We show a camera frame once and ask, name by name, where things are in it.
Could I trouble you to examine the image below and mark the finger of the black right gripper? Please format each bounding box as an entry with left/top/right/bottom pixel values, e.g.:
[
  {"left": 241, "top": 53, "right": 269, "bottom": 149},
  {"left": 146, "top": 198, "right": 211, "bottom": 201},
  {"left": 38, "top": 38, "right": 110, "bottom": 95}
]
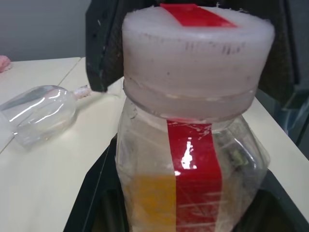
[
  {"left": 85, "top": 0, "right": 136, "bottom": 94},
  {"left": 217, "top": 0, "right": 300, "bottom": 108}
]

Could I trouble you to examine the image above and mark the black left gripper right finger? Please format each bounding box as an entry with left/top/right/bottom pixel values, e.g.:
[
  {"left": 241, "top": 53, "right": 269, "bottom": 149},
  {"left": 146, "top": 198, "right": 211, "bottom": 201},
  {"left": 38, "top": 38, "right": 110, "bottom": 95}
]
[{"left": 243, "top": 167, "right": 309, "bottom": 232}]

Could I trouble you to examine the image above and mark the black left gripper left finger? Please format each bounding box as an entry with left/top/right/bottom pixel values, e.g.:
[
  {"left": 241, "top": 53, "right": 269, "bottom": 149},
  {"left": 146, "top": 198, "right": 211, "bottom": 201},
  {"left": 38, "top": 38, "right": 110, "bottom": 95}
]
[{"left": 64, "top": 135, "right": 128, "bottom": 232}]

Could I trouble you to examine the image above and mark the clear plastic bottle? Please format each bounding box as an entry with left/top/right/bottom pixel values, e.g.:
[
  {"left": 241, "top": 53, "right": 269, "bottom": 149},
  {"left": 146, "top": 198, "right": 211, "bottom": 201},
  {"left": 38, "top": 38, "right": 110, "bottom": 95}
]
[{"left": 0, "top": 84, "right": 94, "bottom": 152}]

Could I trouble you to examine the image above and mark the clear bottle with red tape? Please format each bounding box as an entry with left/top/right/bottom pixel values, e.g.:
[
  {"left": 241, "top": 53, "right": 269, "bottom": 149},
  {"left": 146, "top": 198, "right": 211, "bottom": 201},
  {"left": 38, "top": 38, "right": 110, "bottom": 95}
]
[{"left": 115, "top": 2, "right": 276, "bottom": 232}]

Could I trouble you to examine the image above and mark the pink knitted cloth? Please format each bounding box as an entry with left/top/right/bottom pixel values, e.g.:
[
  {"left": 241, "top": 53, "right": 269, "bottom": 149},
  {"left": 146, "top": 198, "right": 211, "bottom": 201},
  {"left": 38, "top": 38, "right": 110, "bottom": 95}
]
[{"left": 0, "top": 55, "right": 12, "bottom": 73}]

